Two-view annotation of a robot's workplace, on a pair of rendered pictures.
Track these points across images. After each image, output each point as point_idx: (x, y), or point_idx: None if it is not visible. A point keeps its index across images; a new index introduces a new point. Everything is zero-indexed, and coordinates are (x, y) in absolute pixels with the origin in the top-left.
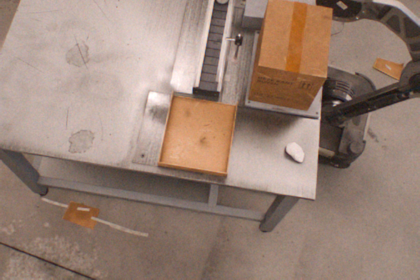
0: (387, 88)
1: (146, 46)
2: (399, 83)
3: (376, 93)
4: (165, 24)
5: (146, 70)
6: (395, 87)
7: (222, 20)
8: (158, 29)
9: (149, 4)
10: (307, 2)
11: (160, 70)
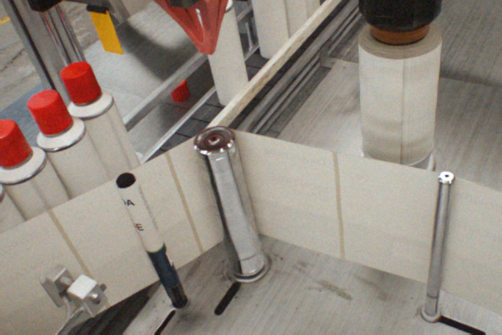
0: None
1: None
2: None
3: (126, 14)
4: (445, 23)
5: None
6: None
7: None
8: (465, 16)
9: (485, 56)
10: (134, 41)
11: None
